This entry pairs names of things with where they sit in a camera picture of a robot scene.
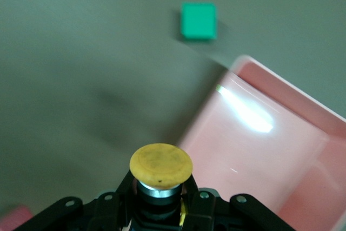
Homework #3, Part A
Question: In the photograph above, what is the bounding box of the green cube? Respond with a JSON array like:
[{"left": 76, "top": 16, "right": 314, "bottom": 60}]
[{"left": 180, "top": 2, "right": 218, "bottom": 42}]

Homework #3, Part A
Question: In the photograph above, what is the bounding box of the yellow push button switch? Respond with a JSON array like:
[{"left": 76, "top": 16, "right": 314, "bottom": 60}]
[{"left": 129, "top": 143, "right": 194, "bottom": 229}]

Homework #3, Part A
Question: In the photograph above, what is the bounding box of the pink cube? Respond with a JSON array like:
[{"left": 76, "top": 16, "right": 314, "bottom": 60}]
[{"left": 0, "top": 205, "right": 34, "bottom": 231}]

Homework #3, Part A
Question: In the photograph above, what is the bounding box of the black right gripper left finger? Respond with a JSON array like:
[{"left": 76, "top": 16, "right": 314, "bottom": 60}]
[{"left": 16, "top": 170, "right": 136, "bottom": 231}]

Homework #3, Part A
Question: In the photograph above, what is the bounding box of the pink plastic tray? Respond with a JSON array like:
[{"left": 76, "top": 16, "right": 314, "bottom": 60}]
[{"left": 178, "top": 54, "right": 346, "bottom": 231}]

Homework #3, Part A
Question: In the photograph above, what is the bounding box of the brown table cover mat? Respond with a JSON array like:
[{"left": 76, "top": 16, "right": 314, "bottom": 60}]
[{"left": 0, "top": 0, "right": 346, "bottom": 231}]

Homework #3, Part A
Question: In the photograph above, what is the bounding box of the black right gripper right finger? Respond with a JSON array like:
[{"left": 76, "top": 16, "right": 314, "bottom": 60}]
[{"left": 183, "top": 176, "right": 293, "bottom": 231}]

